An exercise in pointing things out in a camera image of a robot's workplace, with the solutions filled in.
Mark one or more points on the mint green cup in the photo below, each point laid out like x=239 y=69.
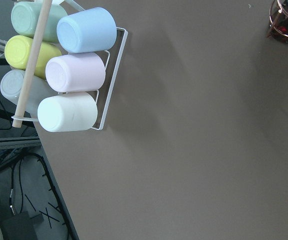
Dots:
x=25 y=15

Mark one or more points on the light blue cup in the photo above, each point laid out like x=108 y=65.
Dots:
x=90 y=30

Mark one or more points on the wooden rack handle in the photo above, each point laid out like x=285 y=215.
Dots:
x=18 y=117

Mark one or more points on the white wire cup rack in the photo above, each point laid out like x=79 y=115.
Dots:
x=103 y=95

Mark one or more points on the yellow-green cup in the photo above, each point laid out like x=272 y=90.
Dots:
x=17 y=52

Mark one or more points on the grey cup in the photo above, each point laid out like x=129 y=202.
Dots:
x=11 y=85

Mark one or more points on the lilac cup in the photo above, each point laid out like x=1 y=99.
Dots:
x=80 y=72

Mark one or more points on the pale green cup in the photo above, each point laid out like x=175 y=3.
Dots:
x=68 y=112

